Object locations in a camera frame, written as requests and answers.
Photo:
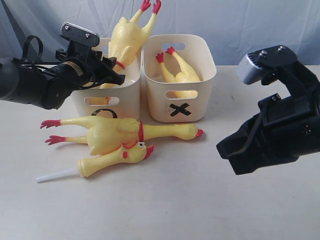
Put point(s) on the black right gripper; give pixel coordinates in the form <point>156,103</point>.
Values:
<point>280,133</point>

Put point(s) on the cream bin marked X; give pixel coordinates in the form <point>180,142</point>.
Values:
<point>178,102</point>

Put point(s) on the whole yellow rubber chicken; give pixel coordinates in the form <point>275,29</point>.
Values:
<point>105,135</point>

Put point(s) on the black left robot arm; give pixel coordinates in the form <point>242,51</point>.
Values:
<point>48,88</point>

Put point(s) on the severed rubber chicken head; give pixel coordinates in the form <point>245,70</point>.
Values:
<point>127,154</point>

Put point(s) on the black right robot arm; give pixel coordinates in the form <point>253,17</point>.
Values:
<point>283,130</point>

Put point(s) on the headless yellow rubber chicken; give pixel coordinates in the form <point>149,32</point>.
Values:
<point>186,75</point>

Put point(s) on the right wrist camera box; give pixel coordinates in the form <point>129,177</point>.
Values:
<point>278,63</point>

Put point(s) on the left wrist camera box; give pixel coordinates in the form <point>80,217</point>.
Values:
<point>78,34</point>

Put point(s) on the large yellow rubber chicken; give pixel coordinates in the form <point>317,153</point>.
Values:
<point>128,38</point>

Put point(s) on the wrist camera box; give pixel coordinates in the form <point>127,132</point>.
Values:
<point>78,34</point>
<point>278,63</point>

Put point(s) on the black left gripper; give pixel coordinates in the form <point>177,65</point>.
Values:
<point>89,68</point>

